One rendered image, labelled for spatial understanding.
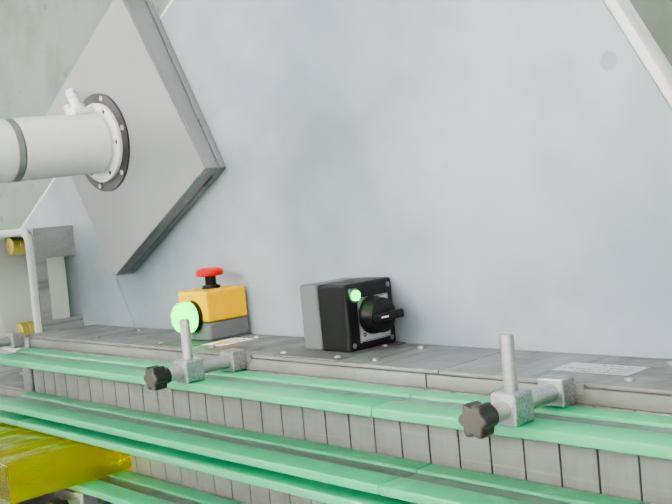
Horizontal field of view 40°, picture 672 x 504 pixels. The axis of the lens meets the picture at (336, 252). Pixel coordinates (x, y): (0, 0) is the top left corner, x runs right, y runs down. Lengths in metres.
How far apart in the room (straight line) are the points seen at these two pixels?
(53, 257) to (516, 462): 1.06
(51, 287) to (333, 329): 0.76
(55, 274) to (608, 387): 1.14
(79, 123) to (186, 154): 0.20
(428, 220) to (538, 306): 0.17
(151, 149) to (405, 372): 0.63
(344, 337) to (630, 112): 0.40
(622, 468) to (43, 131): 0.96
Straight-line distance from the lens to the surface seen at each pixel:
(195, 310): 1.30
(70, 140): 1.46
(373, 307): 1.07
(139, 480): 1.37
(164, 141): 1.40
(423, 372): 0.94
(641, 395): 0.81
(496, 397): 0.77
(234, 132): 1.33
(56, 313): 1.73
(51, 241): 1.73
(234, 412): 1.19
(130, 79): 1.46
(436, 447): 0.95
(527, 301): 1.01
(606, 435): 0.74
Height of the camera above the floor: 1.57
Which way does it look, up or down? 43 degrees down
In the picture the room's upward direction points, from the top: 98 degrees counter-clockwise
